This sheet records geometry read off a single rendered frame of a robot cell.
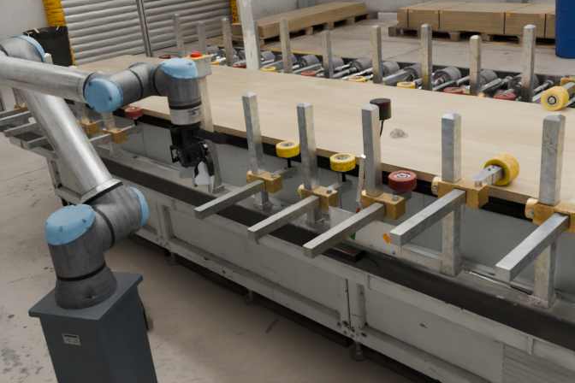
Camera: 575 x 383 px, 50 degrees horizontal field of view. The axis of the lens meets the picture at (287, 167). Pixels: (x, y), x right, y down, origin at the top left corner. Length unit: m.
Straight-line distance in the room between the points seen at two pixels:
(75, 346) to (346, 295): 0.98
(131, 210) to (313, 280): 0.86
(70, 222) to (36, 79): 0.42
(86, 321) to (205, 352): 0.85
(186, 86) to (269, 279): 1.32
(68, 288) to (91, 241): 0.16
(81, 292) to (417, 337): 1.15
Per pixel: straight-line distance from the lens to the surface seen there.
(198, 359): 2.66
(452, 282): 1.71
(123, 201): 2.04
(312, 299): 2.59
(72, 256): 1.94
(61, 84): 1.76
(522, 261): 1.30
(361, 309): 2.39
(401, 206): 1.75
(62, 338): 2.08
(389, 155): 1.99
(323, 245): 1.57
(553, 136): 1.44
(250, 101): 2.03
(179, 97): 1.65
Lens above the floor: 1.60
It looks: 21 degrees down
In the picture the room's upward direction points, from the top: 6 degrees counter-clockwise
